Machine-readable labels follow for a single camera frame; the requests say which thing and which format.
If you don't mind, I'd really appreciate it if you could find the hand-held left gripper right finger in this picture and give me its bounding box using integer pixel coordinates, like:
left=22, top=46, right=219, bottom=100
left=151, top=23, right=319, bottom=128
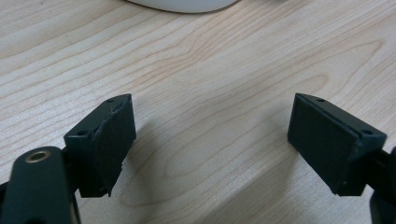
left=287, top=92, right=388, bottom=197

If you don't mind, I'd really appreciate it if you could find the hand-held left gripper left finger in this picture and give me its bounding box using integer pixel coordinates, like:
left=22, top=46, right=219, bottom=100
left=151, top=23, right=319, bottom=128
left=63, top=93, right=137, bottom=199

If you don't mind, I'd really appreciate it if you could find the white round dish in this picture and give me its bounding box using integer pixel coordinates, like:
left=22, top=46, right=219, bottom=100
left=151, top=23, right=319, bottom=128
left=125, top=0, right=239, bottom=14

